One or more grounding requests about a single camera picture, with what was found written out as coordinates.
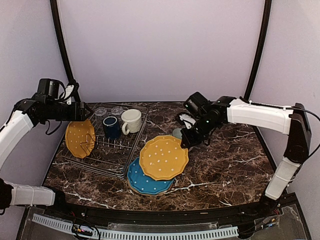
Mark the wiring bundle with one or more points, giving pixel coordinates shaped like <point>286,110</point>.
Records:
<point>267,222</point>
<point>81,228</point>

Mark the cream ribbed mug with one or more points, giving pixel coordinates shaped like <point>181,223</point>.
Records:
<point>132,121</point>

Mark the dark blue mug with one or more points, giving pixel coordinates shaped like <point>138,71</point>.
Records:
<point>111,127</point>

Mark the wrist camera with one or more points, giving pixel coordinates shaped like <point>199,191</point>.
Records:
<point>185,120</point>
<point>70,92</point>

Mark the metal wire dish rack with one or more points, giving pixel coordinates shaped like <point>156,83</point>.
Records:
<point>109,157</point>

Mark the yellow dotted top plate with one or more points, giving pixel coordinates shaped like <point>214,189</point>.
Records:
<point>80,138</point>

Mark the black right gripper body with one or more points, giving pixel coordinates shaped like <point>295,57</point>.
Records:
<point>195,138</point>

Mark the light blue slotted cable duct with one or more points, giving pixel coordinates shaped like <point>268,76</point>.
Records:
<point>68,227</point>

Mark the yellow bottom plate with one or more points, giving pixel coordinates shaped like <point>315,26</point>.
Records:
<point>150,195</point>

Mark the right black frame post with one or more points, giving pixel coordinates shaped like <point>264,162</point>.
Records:
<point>259,49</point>

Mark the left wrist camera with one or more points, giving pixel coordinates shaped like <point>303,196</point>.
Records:
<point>70,92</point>

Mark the light green ceramic bowl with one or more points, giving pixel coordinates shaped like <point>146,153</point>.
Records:
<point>177,133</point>

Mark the left black frame post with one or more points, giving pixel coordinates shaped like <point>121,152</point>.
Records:
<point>61,41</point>

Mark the left wiring bundle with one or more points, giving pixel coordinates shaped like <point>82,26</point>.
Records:
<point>81,228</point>

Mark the right wiring bundle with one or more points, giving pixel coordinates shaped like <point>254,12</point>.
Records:
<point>267,222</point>

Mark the clear ribbed drinking glass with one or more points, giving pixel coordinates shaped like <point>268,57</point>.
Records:
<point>100,112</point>

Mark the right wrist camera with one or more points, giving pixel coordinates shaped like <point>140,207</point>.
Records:
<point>185,120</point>

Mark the black front rail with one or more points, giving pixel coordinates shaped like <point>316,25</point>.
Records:
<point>160,216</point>

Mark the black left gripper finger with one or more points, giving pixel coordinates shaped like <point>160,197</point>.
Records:
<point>84,107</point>
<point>85,114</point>

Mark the black frame post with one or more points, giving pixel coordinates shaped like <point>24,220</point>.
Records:
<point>61,41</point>
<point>259,49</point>

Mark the blue plate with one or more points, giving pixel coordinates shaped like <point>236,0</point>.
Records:
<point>143,183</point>

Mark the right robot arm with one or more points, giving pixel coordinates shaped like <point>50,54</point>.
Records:
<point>288,120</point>

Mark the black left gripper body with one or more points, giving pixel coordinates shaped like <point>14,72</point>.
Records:
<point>72,115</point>

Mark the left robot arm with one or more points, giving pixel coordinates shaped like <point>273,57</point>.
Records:
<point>52,101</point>

